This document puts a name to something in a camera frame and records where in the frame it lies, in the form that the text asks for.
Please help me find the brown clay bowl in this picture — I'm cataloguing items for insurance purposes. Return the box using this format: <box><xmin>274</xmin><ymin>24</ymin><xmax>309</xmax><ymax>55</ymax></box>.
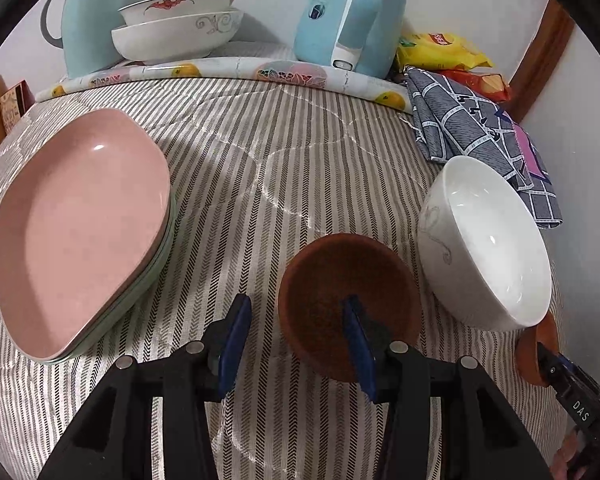
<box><xmin>515</xmin><ymin>311</ymin><xmax>559</xmax><ymax>388</ymax></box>
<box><xmin>277</xmin><ymin>232</ymin><xmax>424</xmax><ymax>384</ymax></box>

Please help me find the large white ceramic bowl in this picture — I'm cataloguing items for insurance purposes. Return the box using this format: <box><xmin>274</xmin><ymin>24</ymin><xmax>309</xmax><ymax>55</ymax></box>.
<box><xmin>417</xmin><ymin>156</ymin><xmax>553</xmax><ymax>332</ymax></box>

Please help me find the green plastic plate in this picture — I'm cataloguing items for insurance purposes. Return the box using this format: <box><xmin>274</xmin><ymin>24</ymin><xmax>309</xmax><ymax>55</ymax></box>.
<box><xmin>34</xmin><ymin>199</ymin><xmax>178</xmax><ymax>366</ymax></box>

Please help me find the pink plastic plate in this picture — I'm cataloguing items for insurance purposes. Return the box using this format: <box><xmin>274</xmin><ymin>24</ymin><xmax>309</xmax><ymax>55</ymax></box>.
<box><xmin>0</xmin><ymin>108</ymin><xmax>171</xmax><ymax>363</ymax></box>

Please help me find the person's right hand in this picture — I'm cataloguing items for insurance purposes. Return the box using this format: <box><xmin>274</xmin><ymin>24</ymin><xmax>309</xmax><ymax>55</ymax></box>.
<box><xmin>550</xmin><ymin>429</ymin><xmax>578</xmax><ymax>480</ymax></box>

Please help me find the grey checked folded cloth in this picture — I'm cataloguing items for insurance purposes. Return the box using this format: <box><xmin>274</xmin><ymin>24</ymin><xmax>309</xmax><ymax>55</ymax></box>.
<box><xmin>403</xmin><ymin>67</ymin><xmax>564</xmax><ymax>229</ymax></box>

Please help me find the orange chips bag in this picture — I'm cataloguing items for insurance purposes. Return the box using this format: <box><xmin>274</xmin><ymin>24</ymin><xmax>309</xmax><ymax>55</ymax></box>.
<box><xmin>440</xmin><ymin>70</ymin><xmax>513</xmax><ymax>103</ymax></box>

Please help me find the striped quilted table cover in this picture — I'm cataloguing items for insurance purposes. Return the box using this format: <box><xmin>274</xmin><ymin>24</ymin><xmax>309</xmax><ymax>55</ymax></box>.
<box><xmin>0</xmin><ymin>77</ymin><xmax>571</xmax><ymax>480</ymax></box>

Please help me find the yellow chips bag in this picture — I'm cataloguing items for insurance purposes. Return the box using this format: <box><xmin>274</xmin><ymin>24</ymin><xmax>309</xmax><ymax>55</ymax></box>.
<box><xmin>396</xmin><ymin>32</ymin><xmax>493</xmax><ymax>70</ymax></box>

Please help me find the patterned gift box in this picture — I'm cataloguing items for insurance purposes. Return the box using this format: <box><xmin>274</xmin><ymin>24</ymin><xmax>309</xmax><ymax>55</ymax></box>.
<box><xmin>0</xmin><ymin>80</ymin><xmax>34</xmax><ymax>134</ymax></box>

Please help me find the rolled fruit pattern mat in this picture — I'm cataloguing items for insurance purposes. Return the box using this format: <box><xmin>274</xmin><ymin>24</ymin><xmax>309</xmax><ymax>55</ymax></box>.
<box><xmin>34</xmin><ymin>56</ymin><xmax>412</xmax><ymax>114</ymax></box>

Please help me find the light blue electric kettle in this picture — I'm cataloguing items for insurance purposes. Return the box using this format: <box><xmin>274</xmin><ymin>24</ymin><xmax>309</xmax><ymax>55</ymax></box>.
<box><xmin>294</xmin><ymin>0</ymin><xmax>406</xmax><ymax>79</ymax></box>

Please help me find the white bowl with grey scrolls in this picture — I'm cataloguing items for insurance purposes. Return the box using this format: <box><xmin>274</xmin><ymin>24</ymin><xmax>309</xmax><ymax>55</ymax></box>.
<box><xmin>111</xmin><ymin>9</ymin><xmax>244</xmax><ymax>63</ymax></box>

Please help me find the light blue thermos jug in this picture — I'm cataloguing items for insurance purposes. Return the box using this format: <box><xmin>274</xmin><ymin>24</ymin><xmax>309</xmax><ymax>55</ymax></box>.
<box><xmin>40</xmin><ymin>0</ymin><xmax>124</xmax><ymax>78</ymax></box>

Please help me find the patterned bowl with red bats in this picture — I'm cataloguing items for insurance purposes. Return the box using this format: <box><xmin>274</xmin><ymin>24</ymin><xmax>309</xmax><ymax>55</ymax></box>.
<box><xmin>119</xmin><ymin>0</ymin><xmax>235</xmax><ymax>26</ymax></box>

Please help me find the brown wooden door frame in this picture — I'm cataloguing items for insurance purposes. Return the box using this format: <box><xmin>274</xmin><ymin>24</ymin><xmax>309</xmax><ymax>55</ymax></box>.
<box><xmin>505</xmin><ymin>0</ymin><xmax>574</xmax><ymax>122</ymax></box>

